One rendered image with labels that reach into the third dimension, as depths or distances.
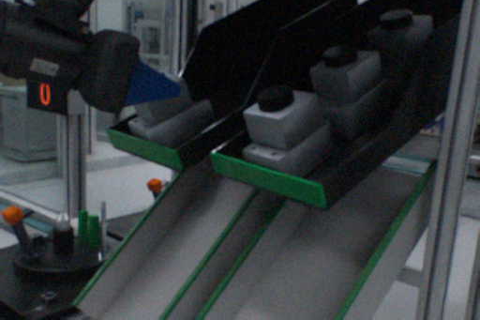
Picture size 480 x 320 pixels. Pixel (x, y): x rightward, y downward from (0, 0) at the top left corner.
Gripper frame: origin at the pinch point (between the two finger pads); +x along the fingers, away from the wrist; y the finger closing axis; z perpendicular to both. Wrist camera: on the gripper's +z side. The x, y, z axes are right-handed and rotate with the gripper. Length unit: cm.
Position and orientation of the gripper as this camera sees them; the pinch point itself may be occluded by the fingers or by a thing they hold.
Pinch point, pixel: (131, 76)
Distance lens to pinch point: 52.8
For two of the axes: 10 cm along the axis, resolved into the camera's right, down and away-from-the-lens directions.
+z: 2.9, -9.5, -1.3
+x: 7.8, 1.6, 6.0
